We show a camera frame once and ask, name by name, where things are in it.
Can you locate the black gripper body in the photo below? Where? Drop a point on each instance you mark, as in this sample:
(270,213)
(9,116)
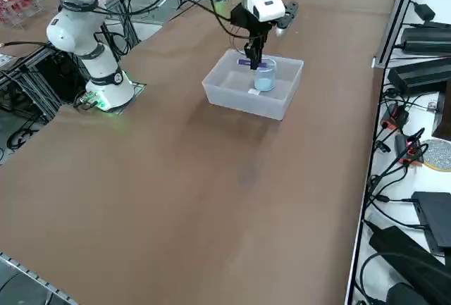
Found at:
(246,19)

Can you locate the purple marker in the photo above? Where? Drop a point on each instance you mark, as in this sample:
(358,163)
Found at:
(242,61)

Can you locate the blue pencil holder cup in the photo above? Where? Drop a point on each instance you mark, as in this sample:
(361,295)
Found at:
(265,83)

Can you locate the clear plastic box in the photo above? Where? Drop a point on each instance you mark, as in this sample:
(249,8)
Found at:
(243,102)

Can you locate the dark brown box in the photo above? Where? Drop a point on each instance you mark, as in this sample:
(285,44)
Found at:
(444,115)

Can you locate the flat black box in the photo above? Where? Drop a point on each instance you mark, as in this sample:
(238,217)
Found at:
(435,220)

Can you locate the white paper label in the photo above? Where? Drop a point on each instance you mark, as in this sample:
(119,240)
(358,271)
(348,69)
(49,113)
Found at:
(253,91)

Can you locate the orange and black connector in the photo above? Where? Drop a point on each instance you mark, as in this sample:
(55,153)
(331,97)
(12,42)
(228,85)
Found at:
(408,150)
(396,116)

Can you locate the small black power adapter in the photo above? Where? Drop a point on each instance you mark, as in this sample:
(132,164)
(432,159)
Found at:
(424,11)

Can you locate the round glitter coaster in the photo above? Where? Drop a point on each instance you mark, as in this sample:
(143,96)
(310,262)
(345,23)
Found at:
(438,155)

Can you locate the clear rack with red items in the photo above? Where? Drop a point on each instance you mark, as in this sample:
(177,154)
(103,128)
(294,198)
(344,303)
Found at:
(17,5)

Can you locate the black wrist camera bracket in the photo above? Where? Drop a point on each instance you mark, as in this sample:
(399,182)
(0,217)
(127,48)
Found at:
(290,11)

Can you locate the metal base plate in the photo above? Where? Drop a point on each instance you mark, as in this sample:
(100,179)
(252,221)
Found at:
(137,88)

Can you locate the silver aluminium table rail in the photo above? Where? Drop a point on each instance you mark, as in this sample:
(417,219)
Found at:
(366,178)

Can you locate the black aluminium frame cart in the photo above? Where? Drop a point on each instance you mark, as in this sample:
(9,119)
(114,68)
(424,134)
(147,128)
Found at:
(38,83)

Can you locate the serrated metal rail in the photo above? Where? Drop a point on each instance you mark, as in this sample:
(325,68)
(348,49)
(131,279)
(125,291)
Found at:
(31,278)

